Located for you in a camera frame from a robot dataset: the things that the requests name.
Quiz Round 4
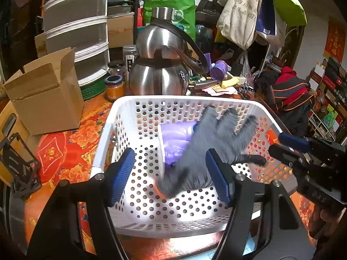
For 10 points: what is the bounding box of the black phone holder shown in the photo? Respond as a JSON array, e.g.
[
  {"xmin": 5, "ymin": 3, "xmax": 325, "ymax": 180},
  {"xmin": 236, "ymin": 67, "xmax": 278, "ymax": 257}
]
[{"xmin": 0, "ymin": 114, "xmax": 42, "ymax": 199}]

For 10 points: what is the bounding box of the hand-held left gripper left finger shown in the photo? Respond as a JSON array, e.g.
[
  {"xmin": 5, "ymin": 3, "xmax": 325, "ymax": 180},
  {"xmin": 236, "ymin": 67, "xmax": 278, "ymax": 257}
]
[{"xmin": 27, "ymin": 148, "xmax": 136, "ymax": 260}]

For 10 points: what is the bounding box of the large water bottle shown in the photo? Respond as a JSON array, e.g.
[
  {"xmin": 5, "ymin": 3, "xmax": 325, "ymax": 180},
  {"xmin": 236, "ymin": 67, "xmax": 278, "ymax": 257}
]
[{"xmin": 196, "ymin": 24, "xmax": 213, "ymax": 55}]

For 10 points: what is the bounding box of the closed cardboard box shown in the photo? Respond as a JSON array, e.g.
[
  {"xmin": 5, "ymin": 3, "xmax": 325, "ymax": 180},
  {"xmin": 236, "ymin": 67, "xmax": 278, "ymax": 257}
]
[{"xmin": 107, "ymin": 13, "xmax": 134, "ymax": 49}]

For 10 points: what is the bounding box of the person's right hand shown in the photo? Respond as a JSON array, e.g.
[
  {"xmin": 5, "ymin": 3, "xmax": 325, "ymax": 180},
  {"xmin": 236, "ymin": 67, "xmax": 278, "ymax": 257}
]
[{"xmin": 309, "ymin": 204, "xmax": 339, "ymax": 240}]

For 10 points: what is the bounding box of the purple soft packet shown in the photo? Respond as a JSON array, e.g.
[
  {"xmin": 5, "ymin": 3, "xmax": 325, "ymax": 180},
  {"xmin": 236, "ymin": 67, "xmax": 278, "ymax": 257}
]
[{"xmin": 161, "ymin": 122, "xmax": 199, "ymax": 167}]

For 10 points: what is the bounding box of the dark jar with black lid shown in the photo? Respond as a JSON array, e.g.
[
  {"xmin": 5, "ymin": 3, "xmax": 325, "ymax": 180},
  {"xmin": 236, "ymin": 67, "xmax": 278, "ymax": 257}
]
[{"xmin": 108, "ymin": 60, "xmax": 126, "ymax": 77}]

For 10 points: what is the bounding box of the light blue packet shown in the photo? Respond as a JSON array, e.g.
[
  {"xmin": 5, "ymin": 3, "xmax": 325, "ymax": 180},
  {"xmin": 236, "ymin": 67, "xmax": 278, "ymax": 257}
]
[{"xmin": 242, "ymin": 236, "xmax": 259, "ymax": 258}]

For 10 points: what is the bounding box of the white perforated plastic basket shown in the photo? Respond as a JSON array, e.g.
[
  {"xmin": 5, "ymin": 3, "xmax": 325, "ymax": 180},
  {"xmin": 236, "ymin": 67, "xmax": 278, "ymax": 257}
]
[{"xmin": 89, "ymin": 95, "xmax": 299, "ymax": 239}]

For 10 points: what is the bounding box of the yellow oblong item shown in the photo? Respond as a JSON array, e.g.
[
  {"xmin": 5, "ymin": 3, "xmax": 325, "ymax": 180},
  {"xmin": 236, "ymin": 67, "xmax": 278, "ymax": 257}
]
[{"xmin": 222, "ymin": 76, "xmax": 240, "ymax": 88}]

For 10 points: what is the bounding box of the translucent plastic drawer tower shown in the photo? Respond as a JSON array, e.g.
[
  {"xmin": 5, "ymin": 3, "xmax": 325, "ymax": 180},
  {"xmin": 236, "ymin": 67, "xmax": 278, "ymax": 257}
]
[{"xmin": 43, "ymin": 0, "xmax": 110, "ymax": 88}]

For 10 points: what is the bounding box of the red floral tablecloth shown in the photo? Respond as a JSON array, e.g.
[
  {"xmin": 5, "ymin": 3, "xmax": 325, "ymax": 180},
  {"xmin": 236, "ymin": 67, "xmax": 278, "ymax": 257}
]
[{"xmin": 24, "ymin": 87, "xmax": 318, "ymax": 260}]

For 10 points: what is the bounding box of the beige canvas tote bag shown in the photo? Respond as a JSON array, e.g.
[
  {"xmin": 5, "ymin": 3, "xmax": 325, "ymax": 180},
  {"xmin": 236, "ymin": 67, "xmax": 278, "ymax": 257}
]
[{"xmin": 216, "ymin": 0, "xmax": 262, "ymax": 50}]

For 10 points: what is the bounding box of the purple cup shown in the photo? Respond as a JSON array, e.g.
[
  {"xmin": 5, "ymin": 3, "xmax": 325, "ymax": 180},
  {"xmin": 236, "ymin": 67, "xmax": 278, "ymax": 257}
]
[{"xmin": 210, "ymin": 60, "xmax": 229, "ymax": 80}]

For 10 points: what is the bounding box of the green plastic basket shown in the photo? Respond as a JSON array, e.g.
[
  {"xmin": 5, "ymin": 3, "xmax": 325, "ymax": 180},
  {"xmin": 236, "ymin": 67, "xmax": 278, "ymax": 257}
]
[{"xmin": 80, "ymin": 80, "xmax": 107, "ymax": 101}]

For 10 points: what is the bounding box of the stainless steel kettle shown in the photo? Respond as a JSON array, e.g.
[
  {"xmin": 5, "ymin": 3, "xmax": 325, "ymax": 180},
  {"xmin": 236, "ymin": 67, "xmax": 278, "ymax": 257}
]
[{"xmin": 129, "ymin": 5, "xmax": 210, "ymax": 96}]

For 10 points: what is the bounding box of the tall glass jar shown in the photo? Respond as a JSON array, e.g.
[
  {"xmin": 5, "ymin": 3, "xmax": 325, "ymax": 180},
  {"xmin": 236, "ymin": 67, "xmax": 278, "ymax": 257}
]
[{"xmin": 122, "ymin": 45, "xmax": 139, "ymax": 73}]

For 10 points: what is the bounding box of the open cardboard box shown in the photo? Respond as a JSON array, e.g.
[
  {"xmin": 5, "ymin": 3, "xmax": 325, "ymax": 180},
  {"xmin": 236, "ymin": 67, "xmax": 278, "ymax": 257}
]
[{"xmin": 3, "ymin": 47, "xmax": 85, "ymax": 136}]

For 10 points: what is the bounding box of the red black backpack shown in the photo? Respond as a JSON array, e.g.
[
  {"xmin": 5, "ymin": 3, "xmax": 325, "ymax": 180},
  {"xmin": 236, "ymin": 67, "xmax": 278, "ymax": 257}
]
[{"xmin": 267, "ymin": 66, "xmax": 315, "ymax": 132}]

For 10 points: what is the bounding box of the grey knit glove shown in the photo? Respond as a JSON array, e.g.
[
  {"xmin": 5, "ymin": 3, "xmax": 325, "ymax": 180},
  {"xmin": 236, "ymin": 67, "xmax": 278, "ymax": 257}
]
[{"xmin": 155, "ymin": 106, "xmax": 267, "ymax": 199}]

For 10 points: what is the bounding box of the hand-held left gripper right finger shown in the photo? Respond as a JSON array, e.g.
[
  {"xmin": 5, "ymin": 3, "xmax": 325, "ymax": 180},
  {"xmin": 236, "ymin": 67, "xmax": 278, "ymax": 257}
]
[{"xmin": 205, "ymin": 149, "xmax": 316, "ymax": 260}]

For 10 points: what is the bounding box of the red wall poster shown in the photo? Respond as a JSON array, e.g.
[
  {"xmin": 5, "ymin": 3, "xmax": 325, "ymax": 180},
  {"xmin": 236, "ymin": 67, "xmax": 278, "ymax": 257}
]
[{"xmin": 324, "ymin": 20, "xmax": 347, "ymax": 63}]

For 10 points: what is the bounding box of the shelf of boxes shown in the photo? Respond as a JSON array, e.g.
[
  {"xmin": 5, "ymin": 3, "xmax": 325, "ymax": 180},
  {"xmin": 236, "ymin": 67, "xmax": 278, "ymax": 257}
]
[{"xmin": 308, "ymin": 57, "xmax": 347, "ymax": 143}]

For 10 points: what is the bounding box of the bright green bag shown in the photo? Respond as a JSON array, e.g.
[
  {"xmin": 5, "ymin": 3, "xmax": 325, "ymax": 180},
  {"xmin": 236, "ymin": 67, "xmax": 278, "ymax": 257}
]
[{"xmin": 270, "ymin": 0, "xmax": 308, "ymax": 28}]

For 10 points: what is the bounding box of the dark blue bag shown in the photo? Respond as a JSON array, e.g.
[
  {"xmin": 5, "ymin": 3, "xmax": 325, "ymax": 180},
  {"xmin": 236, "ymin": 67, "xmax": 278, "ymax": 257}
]
[{"xmin": 255, "ymin": 0, "xmax": 277, "ymax": 37}]

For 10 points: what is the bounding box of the orange jar with blue lid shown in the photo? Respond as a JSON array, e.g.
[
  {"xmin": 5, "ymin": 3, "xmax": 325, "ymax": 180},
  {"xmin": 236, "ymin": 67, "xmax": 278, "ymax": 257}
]
[{"xmin": 104, "ymin": 74, "xmax": 126, "ymax": 102}]

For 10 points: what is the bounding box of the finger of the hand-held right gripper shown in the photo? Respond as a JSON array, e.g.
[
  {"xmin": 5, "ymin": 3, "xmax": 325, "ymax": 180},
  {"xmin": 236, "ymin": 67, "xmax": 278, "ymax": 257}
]
[
  {"xmin": 279, "ymin": 132, "xmax": 313, "ymax": 153},
  {"xmin": 268, "ymin": 144, "xmax": 308, "ymax": 172}
]

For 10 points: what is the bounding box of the green shopping bag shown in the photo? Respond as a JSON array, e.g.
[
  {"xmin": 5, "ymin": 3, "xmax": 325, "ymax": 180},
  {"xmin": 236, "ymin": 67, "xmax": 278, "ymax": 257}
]
[{"xmin": 143, "ymin": 0, "xmax": 196, "ymax": 42}]

